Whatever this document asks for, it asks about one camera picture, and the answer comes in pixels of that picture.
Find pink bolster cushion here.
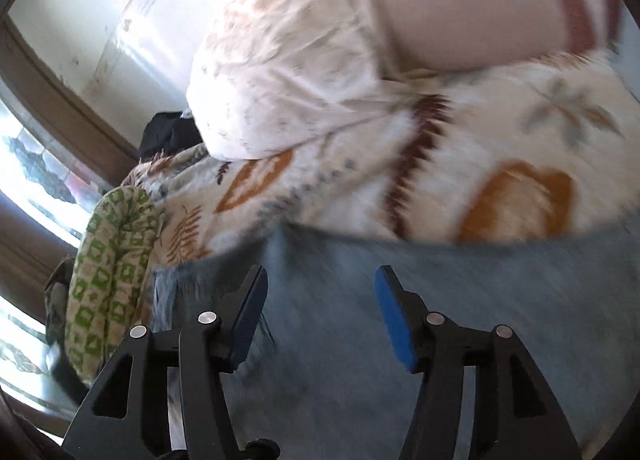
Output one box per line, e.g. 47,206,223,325
360,0,603,77

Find brown door with stained glass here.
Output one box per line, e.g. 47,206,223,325
0,15,142,441

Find blue denim pants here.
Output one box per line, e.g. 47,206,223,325
149,224,640,460

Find black garment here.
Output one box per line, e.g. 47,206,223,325
137,111,207,159

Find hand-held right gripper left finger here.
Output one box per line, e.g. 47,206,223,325
62,264,269,460

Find white patterned pillow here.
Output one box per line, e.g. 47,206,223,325
186,0,418,162

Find leaf print bed sheet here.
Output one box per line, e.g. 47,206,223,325
122,52,640,268

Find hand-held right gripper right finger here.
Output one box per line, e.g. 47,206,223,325
375,264,584,460

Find green white patterned quilt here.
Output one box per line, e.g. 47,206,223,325
65,185,165,389

